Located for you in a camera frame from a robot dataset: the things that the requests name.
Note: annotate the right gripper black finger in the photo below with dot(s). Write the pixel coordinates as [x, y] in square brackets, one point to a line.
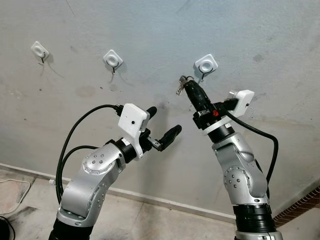
[193, 99]
[199, 95]

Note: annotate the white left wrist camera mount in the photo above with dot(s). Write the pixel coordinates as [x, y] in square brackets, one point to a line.
[132, 120]

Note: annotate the red brick border strip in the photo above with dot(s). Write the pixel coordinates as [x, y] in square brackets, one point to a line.
[300, 204]

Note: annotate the white wall hook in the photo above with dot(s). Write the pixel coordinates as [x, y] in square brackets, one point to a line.
[39, 48]
[113, 58]
[206, 63]

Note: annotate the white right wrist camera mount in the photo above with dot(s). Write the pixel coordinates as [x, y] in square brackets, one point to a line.
[244, 99]

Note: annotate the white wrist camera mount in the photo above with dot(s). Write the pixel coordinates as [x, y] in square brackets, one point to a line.
[132, 120]
[244, 99]

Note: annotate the small bunch of keys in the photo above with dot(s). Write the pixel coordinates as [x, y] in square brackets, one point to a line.
[178, 89]

